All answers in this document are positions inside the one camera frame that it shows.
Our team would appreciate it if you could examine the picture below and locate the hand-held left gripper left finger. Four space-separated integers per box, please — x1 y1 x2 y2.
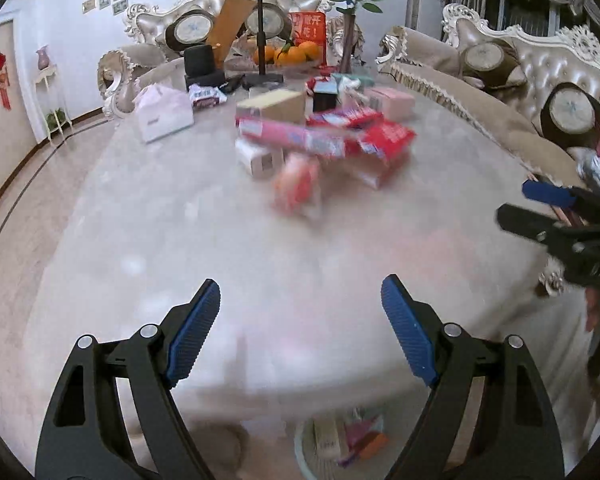
35 278 222 480

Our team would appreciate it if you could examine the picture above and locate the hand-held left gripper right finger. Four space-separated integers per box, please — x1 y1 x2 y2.
381 274 566 480

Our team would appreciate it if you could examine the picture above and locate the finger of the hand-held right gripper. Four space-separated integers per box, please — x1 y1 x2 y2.
496 203 600 288
522 180 600 227

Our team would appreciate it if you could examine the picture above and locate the red wrapper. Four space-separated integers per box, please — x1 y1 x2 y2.
345 411 388 461

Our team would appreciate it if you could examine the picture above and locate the light green plastic basket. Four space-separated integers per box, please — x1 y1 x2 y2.
294 410 397 480

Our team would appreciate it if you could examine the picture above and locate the large red box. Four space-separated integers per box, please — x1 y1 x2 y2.
347 121 417 189

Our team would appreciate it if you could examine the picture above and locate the pink snack packet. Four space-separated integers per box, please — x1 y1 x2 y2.
272 152 324 219

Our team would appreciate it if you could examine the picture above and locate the white carton box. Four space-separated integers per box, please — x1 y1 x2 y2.
235 138 286 179

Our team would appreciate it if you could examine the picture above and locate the long pink box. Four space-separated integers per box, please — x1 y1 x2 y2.
236 116 351 161

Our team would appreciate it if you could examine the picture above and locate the teal box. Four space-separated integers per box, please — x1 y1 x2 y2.
330 73 376 92

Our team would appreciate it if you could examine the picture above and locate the brown cardboard box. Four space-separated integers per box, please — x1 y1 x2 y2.
236 89 308 123

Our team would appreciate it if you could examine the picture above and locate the ornate white coffee table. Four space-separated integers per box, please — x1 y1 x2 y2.
25 60 597 413

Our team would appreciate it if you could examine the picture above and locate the round brown cushion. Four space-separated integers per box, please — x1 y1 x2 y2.
540 82 600 149
460 40 527 92
245 2 294 43
165 7 217 53

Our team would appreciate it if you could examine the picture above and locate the ornate beige long sofa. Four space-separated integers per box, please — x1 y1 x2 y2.
377 4 600 196

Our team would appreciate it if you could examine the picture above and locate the white tissue pack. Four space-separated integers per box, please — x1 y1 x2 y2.
132 84 195 143

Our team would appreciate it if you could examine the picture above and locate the small white snack packet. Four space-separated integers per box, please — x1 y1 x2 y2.
189 84 228 111

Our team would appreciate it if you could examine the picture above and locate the glass flower vase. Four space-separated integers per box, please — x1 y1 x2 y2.
337 10 359 74

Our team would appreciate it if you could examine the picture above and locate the small green plant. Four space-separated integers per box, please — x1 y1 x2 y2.
45 107 67 134

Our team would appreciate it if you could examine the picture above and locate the black speaker box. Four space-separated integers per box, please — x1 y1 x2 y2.
183 45 227 92

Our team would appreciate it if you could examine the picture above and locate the white side table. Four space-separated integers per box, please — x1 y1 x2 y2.
32 65 74 144

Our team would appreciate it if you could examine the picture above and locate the red gift box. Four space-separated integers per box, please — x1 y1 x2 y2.
288 11 327 67

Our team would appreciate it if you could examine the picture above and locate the black phone stand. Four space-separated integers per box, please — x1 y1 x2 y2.
242 0 286 88

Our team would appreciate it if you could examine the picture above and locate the brown paper envelope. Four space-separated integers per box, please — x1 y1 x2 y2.
207 0 256 68

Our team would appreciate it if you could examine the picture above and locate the red wall decoration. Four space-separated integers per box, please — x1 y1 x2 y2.
0 50 13 111

